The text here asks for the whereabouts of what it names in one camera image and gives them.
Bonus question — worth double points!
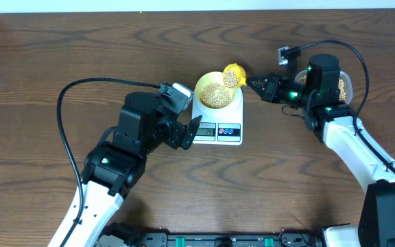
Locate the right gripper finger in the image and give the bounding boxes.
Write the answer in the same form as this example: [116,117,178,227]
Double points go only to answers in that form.
[246,75,269,90]
[250,85,270,102]

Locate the yellow measuring scoop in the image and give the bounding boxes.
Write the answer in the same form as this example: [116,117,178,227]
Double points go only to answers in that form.
[222,63,246,89]

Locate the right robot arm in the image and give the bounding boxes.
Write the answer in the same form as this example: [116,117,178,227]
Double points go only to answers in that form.
[246,54,395,247]

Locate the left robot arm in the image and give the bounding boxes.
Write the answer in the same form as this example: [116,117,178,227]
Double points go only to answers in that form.
[49,89,201,246]

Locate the soybeans in scoop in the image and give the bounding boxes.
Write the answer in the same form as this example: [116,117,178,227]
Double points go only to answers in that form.
[223,69,239,88]

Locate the white digital kitchen scale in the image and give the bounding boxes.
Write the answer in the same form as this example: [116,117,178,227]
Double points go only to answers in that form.
[192,86,243,145]

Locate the soybeans in bowl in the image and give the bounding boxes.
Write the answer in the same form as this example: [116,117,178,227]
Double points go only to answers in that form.
[200,83,232,109]

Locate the yellow plastic bowl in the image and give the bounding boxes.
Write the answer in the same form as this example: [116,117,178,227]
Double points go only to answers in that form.
[194,71,243,110]

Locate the soybeans in container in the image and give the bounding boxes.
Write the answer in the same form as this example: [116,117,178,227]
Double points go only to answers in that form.
[298,75,347,101]

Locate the clear plastic container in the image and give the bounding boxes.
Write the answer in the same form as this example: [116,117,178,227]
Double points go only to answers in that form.
[295,70,353,104]

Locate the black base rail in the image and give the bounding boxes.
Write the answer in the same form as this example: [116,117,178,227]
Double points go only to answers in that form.
[96,222,325,247]

